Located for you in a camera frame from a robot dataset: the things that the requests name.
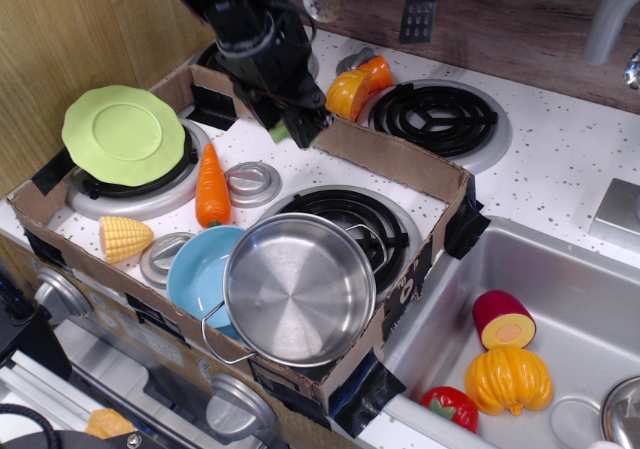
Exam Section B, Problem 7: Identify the orange pumpkin half on stove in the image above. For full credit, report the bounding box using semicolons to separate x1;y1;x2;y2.
326;69;372;121

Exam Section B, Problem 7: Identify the stainless steel pot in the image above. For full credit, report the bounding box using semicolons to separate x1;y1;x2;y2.
207;213;376;368

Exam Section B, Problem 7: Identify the orange toy pepper piece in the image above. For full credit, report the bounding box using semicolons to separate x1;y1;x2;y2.
358;55;394;93

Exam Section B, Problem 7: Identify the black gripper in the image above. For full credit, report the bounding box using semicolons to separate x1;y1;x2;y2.
218;8;334;149

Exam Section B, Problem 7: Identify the orange toy carrot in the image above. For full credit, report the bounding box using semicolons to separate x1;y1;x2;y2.
195;143;232;228

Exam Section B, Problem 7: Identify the hanging metal spatula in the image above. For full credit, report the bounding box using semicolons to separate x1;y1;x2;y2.
399;0;436;44

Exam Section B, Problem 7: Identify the grey stove knob left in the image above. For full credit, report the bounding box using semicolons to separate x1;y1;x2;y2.
35;268;93;326

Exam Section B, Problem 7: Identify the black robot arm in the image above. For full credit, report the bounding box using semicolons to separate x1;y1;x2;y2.
180;0;333;148

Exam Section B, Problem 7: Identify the front right black burner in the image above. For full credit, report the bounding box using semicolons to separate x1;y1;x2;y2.
261;185;422;303

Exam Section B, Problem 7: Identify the red yellow toy fruit half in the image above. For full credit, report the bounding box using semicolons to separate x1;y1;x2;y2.
472;290;536;350

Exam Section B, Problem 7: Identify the green plastic plate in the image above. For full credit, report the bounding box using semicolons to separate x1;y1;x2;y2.
61;85;186;187

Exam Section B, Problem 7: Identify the front left black burner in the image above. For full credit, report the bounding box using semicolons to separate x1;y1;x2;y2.
66;118;210;221

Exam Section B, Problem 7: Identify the grey stove knob right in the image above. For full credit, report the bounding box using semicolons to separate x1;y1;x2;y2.
205;373;277;446

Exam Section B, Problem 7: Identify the back right black burner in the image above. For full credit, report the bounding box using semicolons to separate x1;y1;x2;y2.
357;80;512;175

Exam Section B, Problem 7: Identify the grey stove knob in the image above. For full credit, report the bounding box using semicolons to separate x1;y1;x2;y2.
205;373;277;446
35;268;93;326

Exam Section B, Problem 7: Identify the red toy strawberry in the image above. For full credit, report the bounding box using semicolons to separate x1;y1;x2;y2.
420;386;479;433

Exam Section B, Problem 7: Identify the orange toy at bottom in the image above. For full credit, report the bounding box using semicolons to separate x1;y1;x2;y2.
84;408;135;439

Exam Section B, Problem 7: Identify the green toy broccoli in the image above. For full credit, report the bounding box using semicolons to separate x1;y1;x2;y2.
268;123;290;144

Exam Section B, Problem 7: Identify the steel lid in sink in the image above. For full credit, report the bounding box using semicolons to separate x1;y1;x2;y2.
600;376;639;448

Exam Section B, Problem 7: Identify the light blue bowl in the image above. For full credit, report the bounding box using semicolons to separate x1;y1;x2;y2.
167;225;245;321

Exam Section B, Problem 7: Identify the grey faucet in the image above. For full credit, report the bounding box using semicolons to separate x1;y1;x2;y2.
582;0;639;66

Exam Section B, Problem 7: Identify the cardboard fence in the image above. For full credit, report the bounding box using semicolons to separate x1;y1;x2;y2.
6;63;492;439

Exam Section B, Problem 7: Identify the orange pumpkin half in sink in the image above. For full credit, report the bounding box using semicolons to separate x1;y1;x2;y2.
465;348;554;416

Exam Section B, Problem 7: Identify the yellow toy corn cob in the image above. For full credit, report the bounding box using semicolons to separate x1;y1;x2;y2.
99;216;154;263

